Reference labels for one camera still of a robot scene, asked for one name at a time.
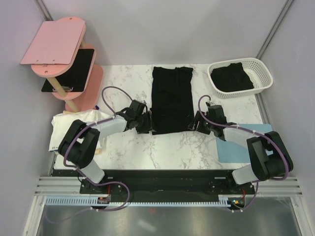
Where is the white folded t shirt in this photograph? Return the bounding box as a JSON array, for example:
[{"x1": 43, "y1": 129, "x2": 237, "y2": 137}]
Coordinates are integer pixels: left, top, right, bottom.
[{"x1": 49, "y1": 110, "x2": 110, "y2": 152}]

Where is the pink tiered shelf stand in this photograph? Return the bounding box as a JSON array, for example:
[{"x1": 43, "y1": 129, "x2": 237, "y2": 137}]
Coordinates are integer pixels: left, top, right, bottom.
[{"x1": 20, "y1": 17, "x2": 103, "y2": 112}]

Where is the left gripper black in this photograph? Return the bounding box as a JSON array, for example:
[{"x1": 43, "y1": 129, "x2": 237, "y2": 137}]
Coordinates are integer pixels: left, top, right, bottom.
[{"x1": 135, "y1": 111, "x2": 157, "y2": 134}]

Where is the purple cable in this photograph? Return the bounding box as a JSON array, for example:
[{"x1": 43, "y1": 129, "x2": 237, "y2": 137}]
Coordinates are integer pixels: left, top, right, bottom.
[
  {"x1": 63, "y1": 86, "x2": 131, "y2": 212},
  {"x1": 198, "y1": 95, "x2": 291, "y2": 213}
]

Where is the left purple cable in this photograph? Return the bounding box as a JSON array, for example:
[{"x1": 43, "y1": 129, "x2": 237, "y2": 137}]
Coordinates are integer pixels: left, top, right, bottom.
[{"x1": 63, "y1": 86, "x2": 131, "y2": 212}]

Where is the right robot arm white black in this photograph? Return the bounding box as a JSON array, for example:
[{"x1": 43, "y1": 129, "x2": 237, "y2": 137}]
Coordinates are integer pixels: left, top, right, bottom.
[{"x1": 188, "y1": 104, "x2": 293, "y2": 194}]

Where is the black t shirt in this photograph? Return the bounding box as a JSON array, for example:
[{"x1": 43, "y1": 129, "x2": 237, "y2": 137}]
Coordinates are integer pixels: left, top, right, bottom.
[
  {"x1": 211, "y1": 62, "x2": 254, "y2": 92},
  {"x1": 151, "y1": 66, "x2": 194, "y2": 135}
]

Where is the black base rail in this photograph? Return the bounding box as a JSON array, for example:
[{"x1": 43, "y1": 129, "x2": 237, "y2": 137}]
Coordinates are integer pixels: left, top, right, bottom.
[{"x1": 51, "y1": 169, "x2": 287, "y2": 196}]

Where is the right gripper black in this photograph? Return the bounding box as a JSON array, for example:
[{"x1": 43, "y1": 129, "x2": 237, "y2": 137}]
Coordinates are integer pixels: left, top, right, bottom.
[{"x1": 187, "y1": 110, "x2": 215, "y2": 135}]

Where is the black t shirt in basket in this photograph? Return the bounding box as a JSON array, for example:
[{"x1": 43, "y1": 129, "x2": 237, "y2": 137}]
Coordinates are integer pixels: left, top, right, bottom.
[{"x1": 211, "y1": 62, "x2": 254, "y2": 92}]

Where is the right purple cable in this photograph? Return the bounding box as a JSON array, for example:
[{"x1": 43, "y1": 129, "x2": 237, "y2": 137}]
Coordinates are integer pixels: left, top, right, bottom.
[{"x1": 198, "y1": 95, "x2": 291, "y2": 213}]

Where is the black clipboard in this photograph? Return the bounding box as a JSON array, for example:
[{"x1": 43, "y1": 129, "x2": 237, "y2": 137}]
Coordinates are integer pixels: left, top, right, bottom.
[{"x1": 56, "y1": 49, "x2": 95, "y2": 92}]

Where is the light blue cable duct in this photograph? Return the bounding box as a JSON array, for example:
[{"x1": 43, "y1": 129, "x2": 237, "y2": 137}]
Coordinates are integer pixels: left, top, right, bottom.
[{"x1": 45, "y1": 196, "x2": 232, "y2": 207}]

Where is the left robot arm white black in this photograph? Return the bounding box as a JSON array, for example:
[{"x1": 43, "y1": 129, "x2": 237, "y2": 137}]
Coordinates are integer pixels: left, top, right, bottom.
[{"x1": 58, "y1": 100, "x2": 154, "y2": 193}]

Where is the light blue folding board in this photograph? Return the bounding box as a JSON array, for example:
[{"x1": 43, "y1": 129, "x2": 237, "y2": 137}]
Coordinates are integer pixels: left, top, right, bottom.
[{"x1": 216, "y1": 124, "x2": 273, "y2": 164}]

